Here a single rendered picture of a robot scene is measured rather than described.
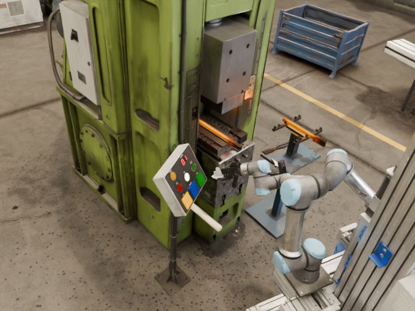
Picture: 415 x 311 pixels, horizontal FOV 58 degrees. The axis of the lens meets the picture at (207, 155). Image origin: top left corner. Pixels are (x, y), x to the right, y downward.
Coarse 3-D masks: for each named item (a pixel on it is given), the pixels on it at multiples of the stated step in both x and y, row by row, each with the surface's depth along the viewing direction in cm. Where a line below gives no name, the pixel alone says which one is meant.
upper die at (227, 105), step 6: (234, 96) 242; (240, 96) 246; (204, 102) 249; (210, 102) 245; (222, 102) 236; (228, 102) 241; (234, 102) 245; (240, 102) 250; (216, 108) 242; (222, 108) 239; (228, 108) 244; (234, 108) 248
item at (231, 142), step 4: (200, 120) 282; (204, 124) 278; (208, 128) 275; (212, 128) 274; (216, 132) 271; (220, 136) 269; (224, 136) 268; (228, 140) 265; (232, 140) 264; (228, 144) 264; (232, 144) 264; (236, 144) 261; (240, 144) 261; (236, 148) 262; (240, 148) 260
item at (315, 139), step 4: (284, 120) 294; (288, 120) 292; (288, 124) 292; (292, 124) 289; (296, 124) 289; (296, 128) 287; (300, 128) 285; (304, 132) 282; (308, 132) 282; (308, 136) 281; (312, 136) 278; (316, 136) 277; (312, 140) 278; (316, 140) 277; (320, 140) 275; (324, 140) 273; (320, 144) 275; (324, 144) 273
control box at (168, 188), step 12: (180, 156) 218; (192, 156) 228; (168, 168) 208; (180, 168) 216; (156, 180) 205; (168, 180) 205; (180, 180) 214; (192, 180) 224; (168, 192) 207; (180, 192) 212; (168, 204) 214; (180, 204) 211; (192, 204) 221; (180, 216) 216
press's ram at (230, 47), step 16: (208, 32) 217; (224, 32) 218; (240, 32) 220; (256, 32) 225; (208, 48) 218; (224, 48) 211; (240, 48) 221; (208, 64) 224; (224, 64) 218; (240, 64) 229; (208, 80) 230; (224, 80) 226; (240, 80) 238; (208, 96) 236; (224, 96) 234
